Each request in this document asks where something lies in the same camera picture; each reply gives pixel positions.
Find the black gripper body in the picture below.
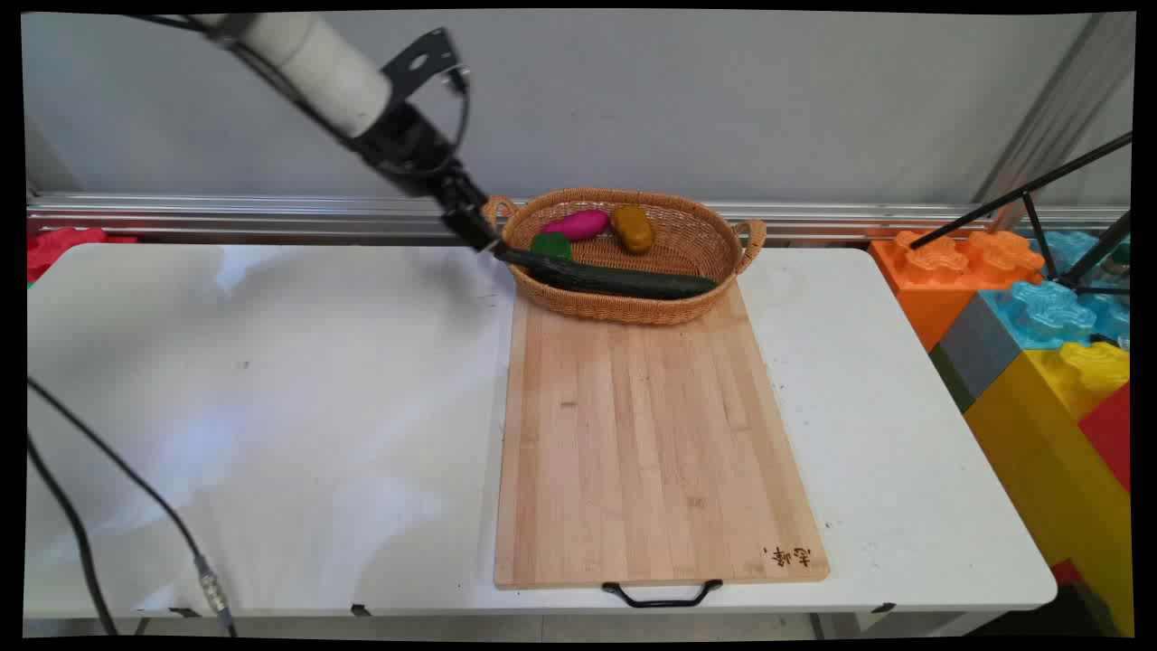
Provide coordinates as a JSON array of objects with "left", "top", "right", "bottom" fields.
[{"left": 354, "top": 102, "right": 478, "bottom": 200}]

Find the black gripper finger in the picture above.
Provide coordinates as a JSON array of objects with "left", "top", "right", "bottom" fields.
[
  {"left": 440, "top": 204, "right": 503, "bottom": 255},
  {"left": 449, "top": 172, "right": 494, "bottom": 214}
]

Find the purple sweet potato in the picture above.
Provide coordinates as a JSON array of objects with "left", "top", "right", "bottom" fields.
[{"left": 541, "top": 210, "right": 611, "bottom": 242}]

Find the dark green cucumber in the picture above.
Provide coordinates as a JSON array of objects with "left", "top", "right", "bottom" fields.
[{"left": 494, "top": 245, "right": 720, "bottom": 302}]

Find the brown potato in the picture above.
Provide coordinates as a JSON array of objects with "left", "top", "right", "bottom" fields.
[{"left": 610, "top": 205, "right": 656, "bottom": 254}]

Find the woven wicker basket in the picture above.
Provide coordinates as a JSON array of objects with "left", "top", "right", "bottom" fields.
[{"left": 481, "top": 187, "right": 767, "bottom": 326}]

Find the wooden cutting board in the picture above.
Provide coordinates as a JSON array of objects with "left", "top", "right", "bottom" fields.
[{"left": 493, "top": 274, "right": 831, "bottom": 591}]

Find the red giant building block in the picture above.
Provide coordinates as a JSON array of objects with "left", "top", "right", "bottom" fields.
[
  {"left": 1076, "top": 383, "right": 1133, "bottom": 495},
  {"left": 27, "top": 226, "right": 138, "bottom": 283}
]

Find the orange giant building block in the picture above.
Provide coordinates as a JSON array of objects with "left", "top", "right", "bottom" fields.
[{"left": 868, "top": 229, "right": 1049, "bottom": 354}]

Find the grey giant building block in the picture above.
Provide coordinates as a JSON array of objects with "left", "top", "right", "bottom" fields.
[{"left": 929, "top": 292, "right": 1024, "bottom": 414}]

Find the black tripod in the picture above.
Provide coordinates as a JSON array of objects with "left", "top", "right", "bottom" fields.
[{"left": 908, "top": 131, "right": 1133, "bottom": 299}]

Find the blue giant building block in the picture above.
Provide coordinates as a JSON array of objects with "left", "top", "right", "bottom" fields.
[{"left": 981, "top": 230, "right": 1133, "bottom": 352}]

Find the yellow giant building block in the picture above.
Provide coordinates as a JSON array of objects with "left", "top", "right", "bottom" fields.
[{"left": 962, "top": 341, "right": 1136, "bottom": 637}]

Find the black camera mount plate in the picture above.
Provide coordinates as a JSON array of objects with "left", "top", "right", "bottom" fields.
[{"left": 380, "top": 27, "right": 464, "bottom": 93}]

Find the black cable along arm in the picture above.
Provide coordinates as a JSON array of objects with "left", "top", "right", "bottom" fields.
[{"left": 125, "top": 13, "right": 473, "bottom": 177}]

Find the aluminium rail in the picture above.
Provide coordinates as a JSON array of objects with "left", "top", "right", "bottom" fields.
[{"left": 27, "top": 191, "right": 1131, "bottom": 247}]

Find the black cable with silver connector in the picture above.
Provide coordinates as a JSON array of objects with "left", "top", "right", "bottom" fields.
[{"left": 27, "top": 378, "right": 238, "bottom": 637}]

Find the black cutting board handle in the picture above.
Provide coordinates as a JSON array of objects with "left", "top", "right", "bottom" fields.
[{"left": 601, "top": 579, "right": 724, "bottom": 609}]

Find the plain black cable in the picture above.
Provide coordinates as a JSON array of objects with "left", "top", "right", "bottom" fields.
[{"left": 27, "top": 437, "right": 120, "bottom": 637}]

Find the aluminium diagonal post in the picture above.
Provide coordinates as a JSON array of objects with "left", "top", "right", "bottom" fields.
[{"left": 972, "top": 13, "right": 1136, "bottom": 229}]

